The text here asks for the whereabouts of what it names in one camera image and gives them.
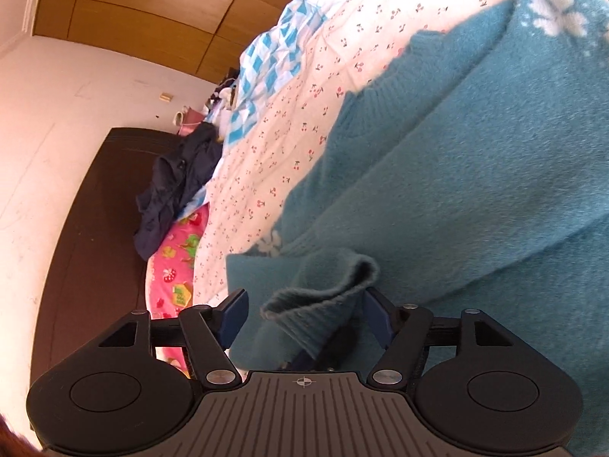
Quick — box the teal flower knit sweater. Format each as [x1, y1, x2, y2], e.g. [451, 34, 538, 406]
[226, 0, 608, 456]

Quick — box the pink cartoon print pillow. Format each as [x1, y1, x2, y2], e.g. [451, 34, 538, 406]
[144, 202, 212, 378]

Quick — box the dark navy jacket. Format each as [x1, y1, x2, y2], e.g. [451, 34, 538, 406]
[134, 122, 223, 260]

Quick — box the pink cup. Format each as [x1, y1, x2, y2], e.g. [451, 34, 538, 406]
[172, 107, 206, 137]

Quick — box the blue white checked quilt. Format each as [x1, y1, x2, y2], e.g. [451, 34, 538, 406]
[220, 0, 347, 149]

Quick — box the wooden wardrobe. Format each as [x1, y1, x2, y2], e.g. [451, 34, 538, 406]
[33, 0, 291, 83]

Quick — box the white cherry print bedsheet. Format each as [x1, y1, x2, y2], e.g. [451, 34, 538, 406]
[191, 0, 534, 308]

